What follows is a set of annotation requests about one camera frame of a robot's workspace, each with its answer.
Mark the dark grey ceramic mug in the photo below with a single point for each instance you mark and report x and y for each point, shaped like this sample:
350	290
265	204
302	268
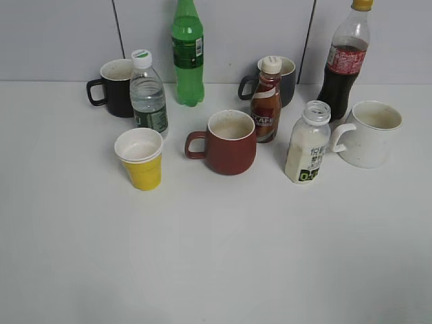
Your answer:
287	83

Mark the milk bottle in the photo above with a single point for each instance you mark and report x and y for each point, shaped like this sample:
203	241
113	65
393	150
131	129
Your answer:
309	139

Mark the red ceramic mug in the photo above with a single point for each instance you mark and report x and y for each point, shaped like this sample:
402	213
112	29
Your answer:
228	145

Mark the green soda bottle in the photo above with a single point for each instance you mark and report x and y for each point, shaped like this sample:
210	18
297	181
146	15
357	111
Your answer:
187	35

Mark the clear water bottle green label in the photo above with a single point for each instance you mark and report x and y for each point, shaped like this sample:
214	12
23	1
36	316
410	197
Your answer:
147	94

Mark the black ceramic mug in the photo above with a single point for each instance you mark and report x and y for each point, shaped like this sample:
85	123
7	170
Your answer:
115	80

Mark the white ceramic mug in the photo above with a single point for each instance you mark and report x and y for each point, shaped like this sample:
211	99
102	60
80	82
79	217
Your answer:
365	139

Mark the cola bottle yellow cap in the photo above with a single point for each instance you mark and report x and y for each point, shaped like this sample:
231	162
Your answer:
345	58

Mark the brown coffee drink bottle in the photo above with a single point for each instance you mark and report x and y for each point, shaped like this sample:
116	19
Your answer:
265	107

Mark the yellow paper cup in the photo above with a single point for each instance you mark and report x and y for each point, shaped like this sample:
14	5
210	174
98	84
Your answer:
140	151

